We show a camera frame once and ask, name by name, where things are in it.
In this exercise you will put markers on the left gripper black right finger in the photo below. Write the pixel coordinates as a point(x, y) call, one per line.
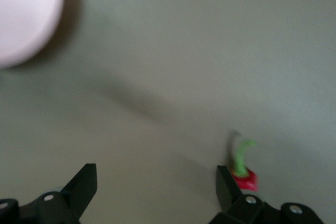
point(228, 192)

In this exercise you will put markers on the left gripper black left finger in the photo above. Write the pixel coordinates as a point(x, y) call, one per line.
point(76, 190)

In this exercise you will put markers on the red chili pepper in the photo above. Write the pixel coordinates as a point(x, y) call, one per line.
point(246, 180)

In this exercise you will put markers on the brown tablecloth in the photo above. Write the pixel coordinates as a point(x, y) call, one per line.
point(183, 64)

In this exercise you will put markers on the pink round plate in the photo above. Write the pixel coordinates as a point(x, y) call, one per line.
point(23, 16)

